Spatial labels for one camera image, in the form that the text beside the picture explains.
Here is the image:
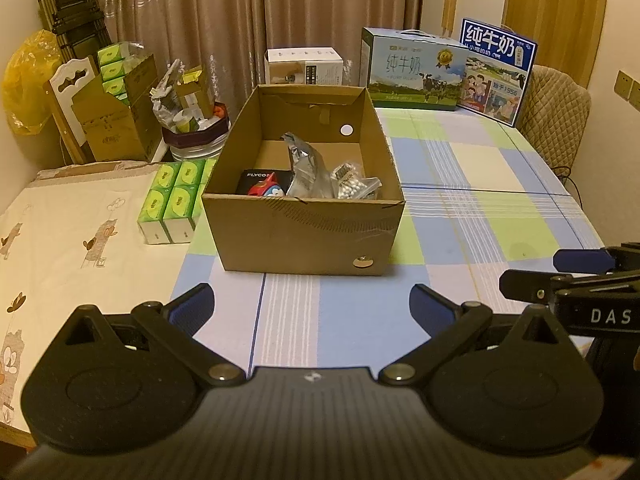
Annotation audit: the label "brown cardboard box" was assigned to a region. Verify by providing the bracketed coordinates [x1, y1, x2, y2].
[201, 85, 407, 277]

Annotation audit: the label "yellow plastic bag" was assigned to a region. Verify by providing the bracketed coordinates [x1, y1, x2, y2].
[2, 30, 64, 136]

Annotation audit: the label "block of green tissue packs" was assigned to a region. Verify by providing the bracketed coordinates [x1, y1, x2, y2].
[137, 157, 219, 246]

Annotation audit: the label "brown tissue carton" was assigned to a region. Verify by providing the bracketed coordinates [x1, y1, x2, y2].
[70, 52, 162, 164]

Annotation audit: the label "silver foil bag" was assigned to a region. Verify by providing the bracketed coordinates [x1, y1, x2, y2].
[281, 132, 337, 200]

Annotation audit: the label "white carved chair back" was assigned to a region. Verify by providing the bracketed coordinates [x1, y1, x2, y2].
[42, 57, 102, 166]

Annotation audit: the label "white power strip with cables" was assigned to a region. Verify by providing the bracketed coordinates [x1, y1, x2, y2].
[551, 164, 583, 198]

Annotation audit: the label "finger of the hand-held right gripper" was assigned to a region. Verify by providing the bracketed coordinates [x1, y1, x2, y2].
[500, 269, 609, 306]
[553, 242, 640, 274]

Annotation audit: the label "dark blue milk carton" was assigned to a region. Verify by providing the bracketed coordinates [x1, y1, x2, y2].
[457, 17, 539, 129]

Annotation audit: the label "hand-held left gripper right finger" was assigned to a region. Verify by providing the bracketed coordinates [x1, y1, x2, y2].
[377, 283, 569, 389]

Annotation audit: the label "light blue milk carton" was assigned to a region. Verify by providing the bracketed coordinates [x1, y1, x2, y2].
[361, 27, 469, 112]

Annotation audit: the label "plaid tablecloth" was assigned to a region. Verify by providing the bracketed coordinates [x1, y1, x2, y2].
[170, 105, 607, 377]

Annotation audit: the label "green tissue packs in carton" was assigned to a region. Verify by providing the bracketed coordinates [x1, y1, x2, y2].
[97, 42, 132, 99]

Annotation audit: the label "brown patterned curtain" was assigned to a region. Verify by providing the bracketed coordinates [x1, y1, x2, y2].
[92, 0, 426, 111]

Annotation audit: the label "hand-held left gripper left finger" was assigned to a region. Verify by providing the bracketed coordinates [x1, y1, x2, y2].
[60, 282, 249, 389]

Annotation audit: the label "round tin of clutter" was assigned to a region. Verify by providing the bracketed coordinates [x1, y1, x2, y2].
[152, 59, 232, 162]

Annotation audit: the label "pair of wooden strips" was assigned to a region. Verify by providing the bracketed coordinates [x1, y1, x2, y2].
[440, 0, 460, 39]

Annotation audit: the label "black shaver box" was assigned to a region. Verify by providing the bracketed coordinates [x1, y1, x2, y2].
[235, 169, 294, 196]

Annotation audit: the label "white cardboard box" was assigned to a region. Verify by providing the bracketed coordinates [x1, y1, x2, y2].
[265, 47, 345, 87]

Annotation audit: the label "chair with quilted cover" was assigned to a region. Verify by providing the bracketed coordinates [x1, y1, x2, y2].
[517, 65, 594, 172]

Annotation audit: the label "black folding ladder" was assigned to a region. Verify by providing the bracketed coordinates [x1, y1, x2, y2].
[37, 0, 114, 63]

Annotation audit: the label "cartoon printed white cloth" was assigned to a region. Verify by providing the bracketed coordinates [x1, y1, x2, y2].
[0, 160, 202, 447]

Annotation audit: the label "blue cat robot toy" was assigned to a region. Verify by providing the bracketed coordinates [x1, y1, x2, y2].
[248, 172, 287, 199]

